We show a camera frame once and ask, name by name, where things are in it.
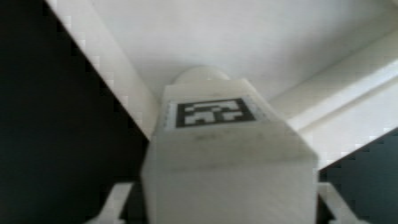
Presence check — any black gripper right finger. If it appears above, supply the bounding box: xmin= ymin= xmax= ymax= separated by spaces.
xmin=318 ymin=182 xmax=371 ymax=224

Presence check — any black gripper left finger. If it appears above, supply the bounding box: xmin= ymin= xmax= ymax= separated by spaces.
xmin=85 ymin=182 xmax=144 ymax=224

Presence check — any white square tabletop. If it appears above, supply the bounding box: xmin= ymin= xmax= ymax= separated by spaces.
xmin=44 ymin=0 xmax=398 ymax=165

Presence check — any white table leg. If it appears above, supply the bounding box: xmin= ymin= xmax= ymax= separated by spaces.
xmin=142 ymin=67 xmax=318 ymax=224

